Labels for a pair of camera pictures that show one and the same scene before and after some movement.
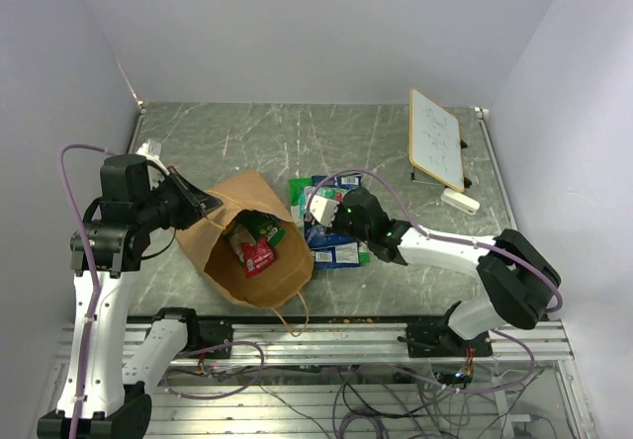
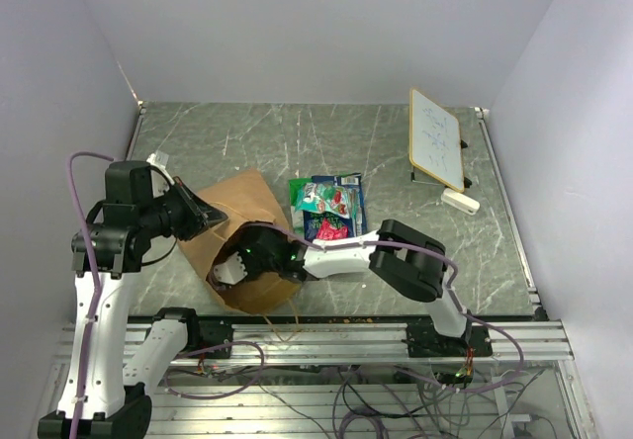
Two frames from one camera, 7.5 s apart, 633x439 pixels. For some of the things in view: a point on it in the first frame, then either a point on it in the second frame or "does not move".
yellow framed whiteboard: (434, 143) does not move
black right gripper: (334, 226) → (251, 272)
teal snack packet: (335, 193) does not move
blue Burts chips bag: (322, 237) does not move
